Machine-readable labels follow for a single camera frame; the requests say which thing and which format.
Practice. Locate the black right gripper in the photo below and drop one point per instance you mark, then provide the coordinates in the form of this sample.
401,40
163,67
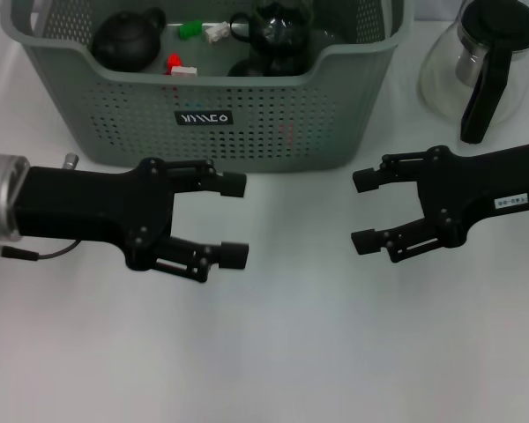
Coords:
458,189

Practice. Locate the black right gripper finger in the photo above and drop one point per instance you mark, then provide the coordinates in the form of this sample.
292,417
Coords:
233,185
236,255

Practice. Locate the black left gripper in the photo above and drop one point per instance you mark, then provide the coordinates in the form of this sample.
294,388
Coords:
92,207

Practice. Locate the white toy block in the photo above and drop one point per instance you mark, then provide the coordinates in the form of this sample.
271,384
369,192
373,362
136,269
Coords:
185,71
217,31

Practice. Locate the small red toy block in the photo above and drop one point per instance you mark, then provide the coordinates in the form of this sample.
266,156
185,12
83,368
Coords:
173,59

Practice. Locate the green rectangular toy block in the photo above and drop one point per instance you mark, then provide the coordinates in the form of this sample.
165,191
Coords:
189,29

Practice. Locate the grey-green perforated storage bin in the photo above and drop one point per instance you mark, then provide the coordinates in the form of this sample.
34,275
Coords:
269,132

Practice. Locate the left gripper silver connector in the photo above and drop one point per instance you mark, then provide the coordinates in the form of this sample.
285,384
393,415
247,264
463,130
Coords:
70,161

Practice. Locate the dark clay teapot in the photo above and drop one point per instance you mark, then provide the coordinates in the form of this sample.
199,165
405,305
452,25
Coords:
123,42

